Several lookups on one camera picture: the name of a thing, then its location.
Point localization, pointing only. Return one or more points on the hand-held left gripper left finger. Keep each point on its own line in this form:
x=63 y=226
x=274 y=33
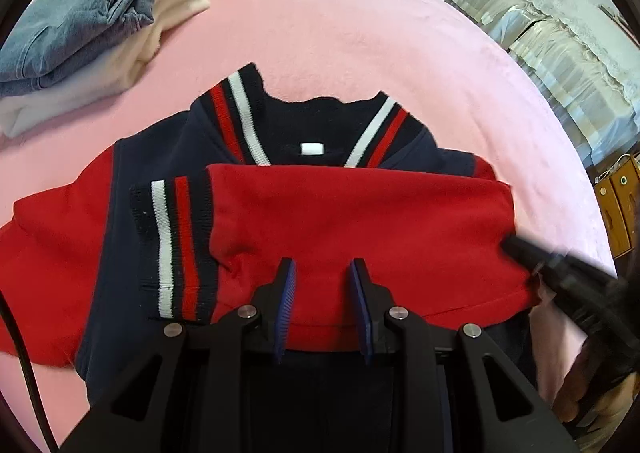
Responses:
x=286 y=293

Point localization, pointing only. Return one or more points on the pink blanket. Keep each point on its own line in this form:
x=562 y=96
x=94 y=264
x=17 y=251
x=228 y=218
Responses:
x=350 y=28

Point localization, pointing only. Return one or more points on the folded cream garment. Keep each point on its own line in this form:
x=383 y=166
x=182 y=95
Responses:
x=150 y=48

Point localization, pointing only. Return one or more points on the person's right hand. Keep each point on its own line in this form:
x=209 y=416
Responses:
x=567 y=398

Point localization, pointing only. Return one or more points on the red and navy jacket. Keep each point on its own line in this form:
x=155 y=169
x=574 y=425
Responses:
x=350 y=213

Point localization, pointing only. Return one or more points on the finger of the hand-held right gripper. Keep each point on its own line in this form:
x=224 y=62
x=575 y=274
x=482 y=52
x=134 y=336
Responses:
x=530 y=250

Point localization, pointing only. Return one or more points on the folded blue denim jeans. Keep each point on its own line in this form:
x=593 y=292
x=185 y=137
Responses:
x=65 y=28

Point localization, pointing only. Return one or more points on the small wooden cabinet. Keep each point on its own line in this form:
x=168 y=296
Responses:
x=617 y=203

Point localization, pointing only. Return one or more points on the sofa with white lace cover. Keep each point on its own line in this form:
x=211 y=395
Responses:
x=555 y=28

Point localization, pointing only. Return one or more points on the folded white garment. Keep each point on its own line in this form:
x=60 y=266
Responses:
x=55 y=108

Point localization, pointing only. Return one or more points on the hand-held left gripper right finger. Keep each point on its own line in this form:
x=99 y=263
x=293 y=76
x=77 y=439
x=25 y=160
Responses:
x=360 y=298

